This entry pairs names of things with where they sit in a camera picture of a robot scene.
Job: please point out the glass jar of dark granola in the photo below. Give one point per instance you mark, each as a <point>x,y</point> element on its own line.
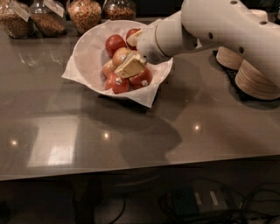
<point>50,23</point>

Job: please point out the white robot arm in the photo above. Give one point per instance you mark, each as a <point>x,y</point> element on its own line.
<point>203,23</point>

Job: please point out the red apple front right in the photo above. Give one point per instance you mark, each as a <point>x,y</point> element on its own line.
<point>142,79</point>

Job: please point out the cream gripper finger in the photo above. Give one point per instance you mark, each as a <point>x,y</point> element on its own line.
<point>133,37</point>
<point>132,65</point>

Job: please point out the pale apple left side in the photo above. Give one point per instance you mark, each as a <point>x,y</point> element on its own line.
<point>108,68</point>

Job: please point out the yellow-green apple with sticker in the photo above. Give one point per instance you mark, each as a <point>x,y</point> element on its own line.
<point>120,56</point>

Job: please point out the dark red apple back left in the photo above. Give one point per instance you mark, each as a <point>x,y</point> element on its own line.
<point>113,43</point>

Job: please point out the black tray mat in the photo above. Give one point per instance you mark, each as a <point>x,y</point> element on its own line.
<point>230,73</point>

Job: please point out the glass jar of nuts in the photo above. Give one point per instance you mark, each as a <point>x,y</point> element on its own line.
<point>119,9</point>

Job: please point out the black power adapter box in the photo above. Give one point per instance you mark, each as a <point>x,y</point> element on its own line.
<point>190,201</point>

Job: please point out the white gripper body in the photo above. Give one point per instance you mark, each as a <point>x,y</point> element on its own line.
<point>147,44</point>

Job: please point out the tall stack of paper bowls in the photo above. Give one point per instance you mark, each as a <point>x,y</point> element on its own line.
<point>230,59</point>

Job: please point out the white paper liner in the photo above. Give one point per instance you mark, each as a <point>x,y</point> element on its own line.
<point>87,62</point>

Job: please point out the dark red apple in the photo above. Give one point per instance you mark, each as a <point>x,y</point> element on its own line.
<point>113,43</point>
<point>131,36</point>

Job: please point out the white bowl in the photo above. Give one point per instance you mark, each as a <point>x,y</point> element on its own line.
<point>87,55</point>

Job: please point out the glass jar of light cereal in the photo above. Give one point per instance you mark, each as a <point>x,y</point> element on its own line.
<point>85,14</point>

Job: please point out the red apple front left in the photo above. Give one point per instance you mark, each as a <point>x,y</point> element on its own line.
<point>117,84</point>

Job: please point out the front stack of paper bowls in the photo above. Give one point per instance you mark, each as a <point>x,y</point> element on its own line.
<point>252,82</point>

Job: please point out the glass jar of cereal far left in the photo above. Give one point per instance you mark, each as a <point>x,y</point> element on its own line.
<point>15,19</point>

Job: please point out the dark red apple back right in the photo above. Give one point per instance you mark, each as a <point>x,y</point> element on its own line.
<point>131,36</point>

